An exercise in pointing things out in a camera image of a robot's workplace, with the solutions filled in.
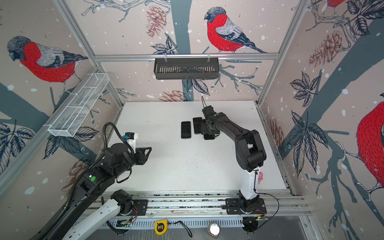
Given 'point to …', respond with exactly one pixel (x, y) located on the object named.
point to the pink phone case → (197, 125)
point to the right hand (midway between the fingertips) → (206, 132)
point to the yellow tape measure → (161, 227)
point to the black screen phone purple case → (185, 129)
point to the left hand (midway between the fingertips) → (148, 149)
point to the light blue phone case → (185, 129)
